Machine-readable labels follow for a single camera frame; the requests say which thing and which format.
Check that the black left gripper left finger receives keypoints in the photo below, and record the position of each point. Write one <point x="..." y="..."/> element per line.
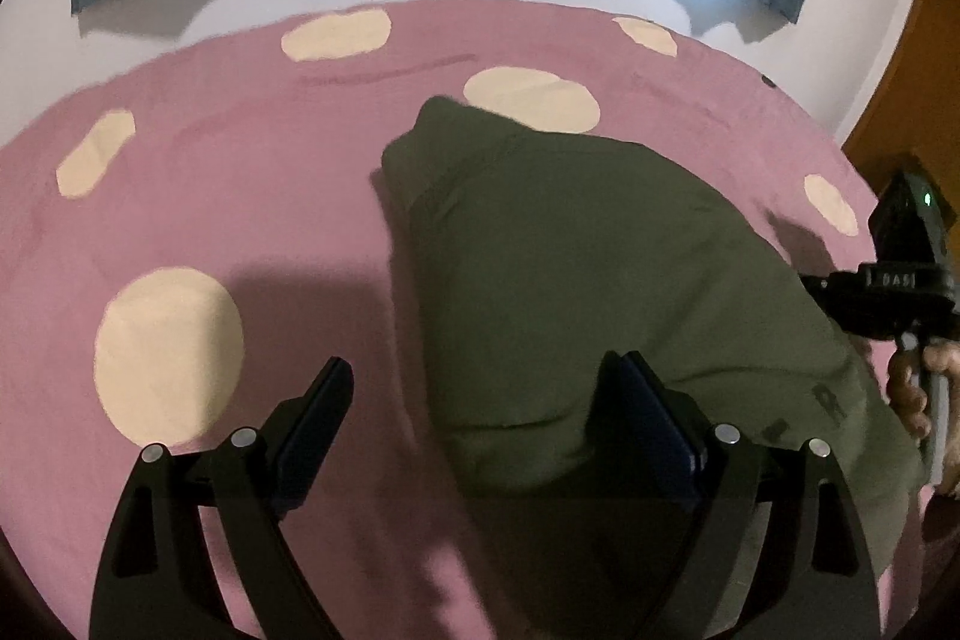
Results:
<point x="155" y="576"/>

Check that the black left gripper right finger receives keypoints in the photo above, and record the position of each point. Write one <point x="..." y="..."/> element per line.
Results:
<point x="716" y="535"/>

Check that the olive green garment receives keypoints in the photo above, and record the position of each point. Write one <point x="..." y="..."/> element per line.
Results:
<point x="535" y="254"/>

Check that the right hand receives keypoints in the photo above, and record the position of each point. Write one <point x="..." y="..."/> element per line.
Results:
<point x="907" y="398"/>

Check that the brown wooden door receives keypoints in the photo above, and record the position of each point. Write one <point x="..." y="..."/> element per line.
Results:
<point x="913" y="115"/>

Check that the pink polka dot bedsheet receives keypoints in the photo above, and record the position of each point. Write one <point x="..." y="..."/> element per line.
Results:
<point x="185" y="246"/>

